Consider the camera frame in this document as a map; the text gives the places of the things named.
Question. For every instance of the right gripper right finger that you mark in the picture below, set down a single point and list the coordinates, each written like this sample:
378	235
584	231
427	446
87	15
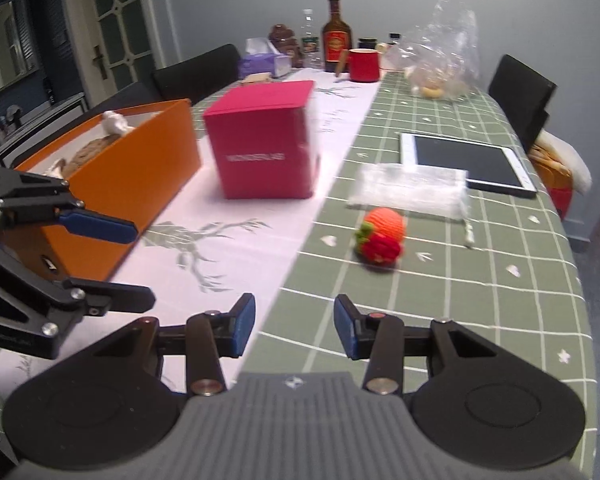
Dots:
382	340

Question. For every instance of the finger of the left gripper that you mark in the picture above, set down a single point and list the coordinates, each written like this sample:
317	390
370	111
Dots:
90	224
98	298

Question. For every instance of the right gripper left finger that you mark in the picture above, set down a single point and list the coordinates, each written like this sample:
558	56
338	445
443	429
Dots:
205	339

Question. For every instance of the brown plush towel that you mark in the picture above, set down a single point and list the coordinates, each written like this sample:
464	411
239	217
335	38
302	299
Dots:
85	154

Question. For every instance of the crocheted strawberry toy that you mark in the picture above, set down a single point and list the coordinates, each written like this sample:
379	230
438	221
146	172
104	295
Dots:
379	238

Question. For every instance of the orange storage box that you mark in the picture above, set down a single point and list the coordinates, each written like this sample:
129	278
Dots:
133	179

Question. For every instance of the white table runner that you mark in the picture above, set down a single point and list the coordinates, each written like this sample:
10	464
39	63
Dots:
203	251

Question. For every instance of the green checked tablecloth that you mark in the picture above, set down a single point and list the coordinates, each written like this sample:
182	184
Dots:
518	286

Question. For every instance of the black chair near left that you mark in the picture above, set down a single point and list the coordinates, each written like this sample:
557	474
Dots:
139	93

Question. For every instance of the black chair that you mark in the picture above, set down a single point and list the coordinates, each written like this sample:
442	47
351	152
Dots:
199	77
523	95
139	93

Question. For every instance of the black chair far left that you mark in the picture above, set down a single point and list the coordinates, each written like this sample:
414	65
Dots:
199	77

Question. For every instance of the red Wonderlab box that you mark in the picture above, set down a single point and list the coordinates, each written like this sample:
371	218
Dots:
264	139

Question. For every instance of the white tablet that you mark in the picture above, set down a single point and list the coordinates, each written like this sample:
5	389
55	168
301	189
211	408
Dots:
489	168

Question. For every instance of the glass panel door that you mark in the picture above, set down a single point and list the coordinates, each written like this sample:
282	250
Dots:
119	42

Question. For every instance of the orange red stool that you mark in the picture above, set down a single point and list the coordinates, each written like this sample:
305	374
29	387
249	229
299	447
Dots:
555	176

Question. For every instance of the purple tissue box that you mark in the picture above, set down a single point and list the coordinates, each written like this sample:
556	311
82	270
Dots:
262	57

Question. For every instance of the white fluffy cushion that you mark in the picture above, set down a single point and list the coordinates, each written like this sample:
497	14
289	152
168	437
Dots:
569	157

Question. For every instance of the brown bear figurine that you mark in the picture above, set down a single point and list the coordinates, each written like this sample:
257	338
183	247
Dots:
282	37

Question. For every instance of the red mug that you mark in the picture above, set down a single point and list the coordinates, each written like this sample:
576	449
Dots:
364	65

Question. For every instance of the clear water bottle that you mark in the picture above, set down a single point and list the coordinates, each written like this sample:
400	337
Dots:
310	42

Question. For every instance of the black chair right side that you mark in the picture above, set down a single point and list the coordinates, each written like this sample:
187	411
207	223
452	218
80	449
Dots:
523	95

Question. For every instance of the clear plastic bag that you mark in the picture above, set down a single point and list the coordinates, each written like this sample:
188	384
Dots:
439	60

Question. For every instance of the small dark jar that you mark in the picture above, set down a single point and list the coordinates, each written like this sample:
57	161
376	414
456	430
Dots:
367	43

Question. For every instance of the brown liquor bottle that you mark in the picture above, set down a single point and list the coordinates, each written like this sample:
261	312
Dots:
336	37

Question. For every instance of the mesh drawstring pouch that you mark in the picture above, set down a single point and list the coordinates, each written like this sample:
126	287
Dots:
427	191

